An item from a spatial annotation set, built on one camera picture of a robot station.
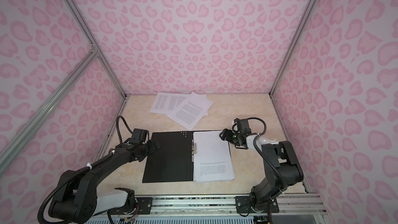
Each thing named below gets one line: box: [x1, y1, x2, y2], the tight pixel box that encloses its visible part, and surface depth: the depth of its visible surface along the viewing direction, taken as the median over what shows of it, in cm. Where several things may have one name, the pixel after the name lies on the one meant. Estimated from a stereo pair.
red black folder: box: [141, 131, 197, 184], surface depth 88 cm
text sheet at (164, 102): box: [149, 91, 192, 116], surface depth 119 cm
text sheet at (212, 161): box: [193, 130, 235, 184], surface depth 88 cm
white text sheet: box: [166, 91, 215, 132], surface depth 112 cm
